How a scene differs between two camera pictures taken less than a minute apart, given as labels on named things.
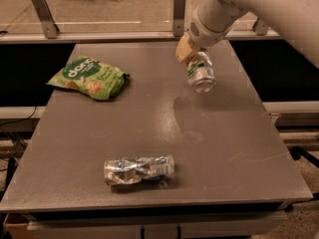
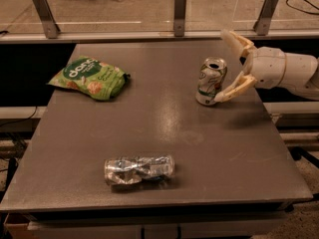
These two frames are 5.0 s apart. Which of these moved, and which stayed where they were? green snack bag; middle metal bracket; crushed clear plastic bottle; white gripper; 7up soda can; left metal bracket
Moved: white gripper; 7up soda can
Stayed: left metal bracket; crushed clear plastic bottle; green snack bag; middle metal bracket
